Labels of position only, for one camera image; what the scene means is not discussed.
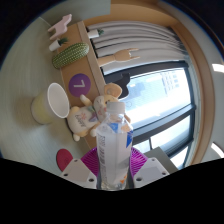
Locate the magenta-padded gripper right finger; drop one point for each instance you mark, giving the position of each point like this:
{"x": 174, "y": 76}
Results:
{"x": 151, "y": 170}

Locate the flat round red coaster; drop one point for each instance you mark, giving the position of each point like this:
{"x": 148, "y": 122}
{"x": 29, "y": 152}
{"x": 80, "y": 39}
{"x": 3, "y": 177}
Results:
{"x": 64, "y": 160}

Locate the wooden hand figure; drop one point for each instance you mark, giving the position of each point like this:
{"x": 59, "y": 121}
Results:
{"x": 116, "y": 57}

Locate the clear plastic water bottle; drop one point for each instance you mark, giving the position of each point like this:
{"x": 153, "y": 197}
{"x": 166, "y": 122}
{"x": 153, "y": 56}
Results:
{"x": 114, "y": 150}

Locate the white ceiling lights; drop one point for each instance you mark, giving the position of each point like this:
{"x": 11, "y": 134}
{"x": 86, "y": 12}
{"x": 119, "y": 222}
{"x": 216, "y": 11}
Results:
{"x": 218, "y": 68}

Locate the tall green cactus ornament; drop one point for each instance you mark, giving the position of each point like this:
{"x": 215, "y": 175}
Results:
{"x": 70, "y": 55}

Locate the small potted plant white pot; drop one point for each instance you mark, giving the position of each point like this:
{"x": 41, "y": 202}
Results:
{"x": 92, "y": 33}

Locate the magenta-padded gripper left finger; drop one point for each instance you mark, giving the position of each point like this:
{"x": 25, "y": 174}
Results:
{"x": 78, "y": 171}

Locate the beige plush mouse toy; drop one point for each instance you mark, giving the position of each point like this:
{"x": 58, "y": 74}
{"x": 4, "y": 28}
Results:
{"x": 80, "y": 121}

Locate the pink wooden horse figure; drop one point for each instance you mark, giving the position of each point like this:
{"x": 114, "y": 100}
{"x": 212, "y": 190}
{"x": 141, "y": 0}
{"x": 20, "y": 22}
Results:
{"x": 60, "y": 26}

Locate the dark-framed window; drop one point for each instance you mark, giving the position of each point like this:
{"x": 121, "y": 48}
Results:
{"x": 160, "y": 100}

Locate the small potted cactus white pot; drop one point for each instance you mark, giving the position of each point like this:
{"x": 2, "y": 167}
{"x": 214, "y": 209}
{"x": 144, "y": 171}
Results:
{"x": 54, "y": 45}

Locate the dark wooden horse figure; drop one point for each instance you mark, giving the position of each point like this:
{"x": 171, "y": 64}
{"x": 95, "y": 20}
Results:
{"x": 123, "y": 85}

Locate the grey-green desk divider panel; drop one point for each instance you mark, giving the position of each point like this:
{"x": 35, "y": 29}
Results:
{"x": 76, "y": 10}
{"x": 160, "y": 156}

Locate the round purple number sign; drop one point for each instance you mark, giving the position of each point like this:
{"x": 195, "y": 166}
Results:
{"x": 80, "y": 85}

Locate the white pleated curtain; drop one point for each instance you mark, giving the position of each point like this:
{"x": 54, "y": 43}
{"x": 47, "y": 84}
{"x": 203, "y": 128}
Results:
{"x": 140, "y": 40}

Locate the wooden desk back ledge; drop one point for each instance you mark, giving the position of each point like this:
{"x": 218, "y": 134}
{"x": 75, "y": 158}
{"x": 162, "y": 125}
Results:
{"x": 75, "y": 68}

